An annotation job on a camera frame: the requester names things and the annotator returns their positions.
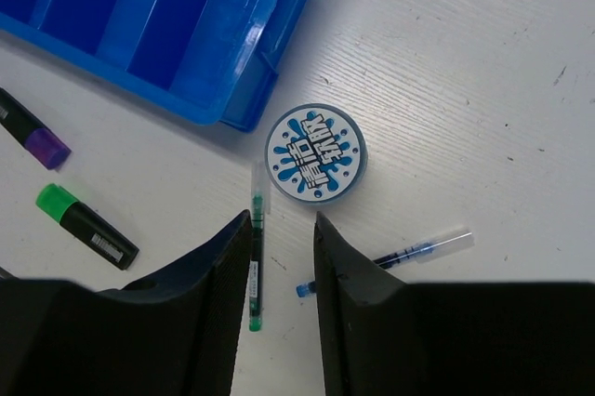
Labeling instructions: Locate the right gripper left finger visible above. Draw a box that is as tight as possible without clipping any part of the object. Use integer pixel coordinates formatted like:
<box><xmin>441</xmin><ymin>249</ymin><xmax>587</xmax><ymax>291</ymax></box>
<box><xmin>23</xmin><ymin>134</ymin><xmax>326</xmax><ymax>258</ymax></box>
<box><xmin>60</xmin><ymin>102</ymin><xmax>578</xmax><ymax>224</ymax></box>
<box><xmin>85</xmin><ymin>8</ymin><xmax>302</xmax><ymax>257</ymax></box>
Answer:
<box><xmin>1</xmin><ymin>211</ymin><xmax>252</xmax><ymax>395</ymax></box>

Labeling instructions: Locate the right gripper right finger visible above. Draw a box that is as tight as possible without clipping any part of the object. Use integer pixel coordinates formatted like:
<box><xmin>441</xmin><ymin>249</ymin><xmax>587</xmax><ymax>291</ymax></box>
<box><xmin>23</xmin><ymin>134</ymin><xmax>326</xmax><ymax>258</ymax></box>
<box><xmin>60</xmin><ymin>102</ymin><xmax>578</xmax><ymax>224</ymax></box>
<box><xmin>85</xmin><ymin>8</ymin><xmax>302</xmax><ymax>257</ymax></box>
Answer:
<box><xmin>313</xmin><ymin>214</ymin><xmax>594</xmax><ymax>395</ymax></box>

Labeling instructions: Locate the round blue white tape tin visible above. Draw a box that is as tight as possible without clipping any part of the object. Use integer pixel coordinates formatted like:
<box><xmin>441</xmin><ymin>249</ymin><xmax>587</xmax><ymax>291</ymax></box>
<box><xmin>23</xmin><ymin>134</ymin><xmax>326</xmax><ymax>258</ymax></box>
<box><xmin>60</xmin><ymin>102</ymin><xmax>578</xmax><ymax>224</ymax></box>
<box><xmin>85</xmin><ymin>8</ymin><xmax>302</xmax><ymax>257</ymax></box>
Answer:
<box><xmin>264</xmin><ymin>103</ymin><xmax>368</xmax><ymax>205</ymax></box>

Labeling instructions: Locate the blue ink pen refill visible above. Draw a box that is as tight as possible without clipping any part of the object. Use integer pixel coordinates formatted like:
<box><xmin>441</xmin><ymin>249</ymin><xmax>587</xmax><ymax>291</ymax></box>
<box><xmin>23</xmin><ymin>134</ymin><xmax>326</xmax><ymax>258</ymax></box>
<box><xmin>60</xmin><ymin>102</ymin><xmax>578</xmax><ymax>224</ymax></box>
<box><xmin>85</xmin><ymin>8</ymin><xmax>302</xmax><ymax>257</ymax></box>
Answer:
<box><xmin>295</xmin><ymin>227</ymin><xmax>475</xmax><ymax>299</ymax></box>

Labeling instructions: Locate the green ink pen refill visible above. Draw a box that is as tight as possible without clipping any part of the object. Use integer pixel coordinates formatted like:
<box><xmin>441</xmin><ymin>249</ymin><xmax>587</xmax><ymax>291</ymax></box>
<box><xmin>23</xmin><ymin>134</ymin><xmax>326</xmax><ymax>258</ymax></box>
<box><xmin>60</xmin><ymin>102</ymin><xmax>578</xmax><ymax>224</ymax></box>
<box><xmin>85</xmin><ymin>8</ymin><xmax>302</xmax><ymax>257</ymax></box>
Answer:
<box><xmin>248</xmin><ymin>161</ymin><xmax>269</xmax><ymax>332</ymax></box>

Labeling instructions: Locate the green cap black highlighter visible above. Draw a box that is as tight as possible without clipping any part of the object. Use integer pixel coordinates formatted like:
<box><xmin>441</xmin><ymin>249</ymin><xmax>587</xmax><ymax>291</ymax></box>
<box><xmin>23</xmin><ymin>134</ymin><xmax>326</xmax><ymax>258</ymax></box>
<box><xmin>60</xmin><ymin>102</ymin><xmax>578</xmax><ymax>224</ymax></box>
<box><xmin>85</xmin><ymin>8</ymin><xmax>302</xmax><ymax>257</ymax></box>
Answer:
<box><xmin>35</xmin><ymin>183</ymin><xmax>139</xmax><ymax>271</ymax></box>

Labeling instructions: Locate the purple cap black highlighter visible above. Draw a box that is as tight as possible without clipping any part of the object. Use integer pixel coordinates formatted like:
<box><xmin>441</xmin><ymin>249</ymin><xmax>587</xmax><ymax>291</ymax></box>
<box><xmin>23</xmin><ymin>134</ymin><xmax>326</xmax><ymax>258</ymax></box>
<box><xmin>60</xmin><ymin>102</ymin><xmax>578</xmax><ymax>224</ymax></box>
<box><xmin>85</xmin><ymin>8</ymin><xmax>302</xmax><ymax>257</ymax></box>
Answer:
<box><xmin>1</xmin><ymin>88</ymin><xmax>72</xmax><ymax>170</ymax></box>

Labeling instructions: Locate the blue divided plastic tray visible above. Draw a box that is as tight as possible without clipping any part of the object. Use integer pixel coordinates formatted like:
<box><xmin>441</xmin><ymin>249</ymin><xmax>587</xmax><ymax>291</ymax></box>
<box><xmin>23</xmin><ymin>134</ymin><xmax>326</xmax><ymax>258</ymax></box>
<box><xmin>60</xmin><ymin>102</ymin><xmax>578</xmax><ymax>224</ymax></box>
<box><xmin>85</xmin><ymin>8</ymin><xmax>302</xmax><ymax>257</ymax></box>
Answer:
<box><xmin>1</xmin><ymin>0</ymin><xmax>307</xmax><ymax>132</ymax></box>

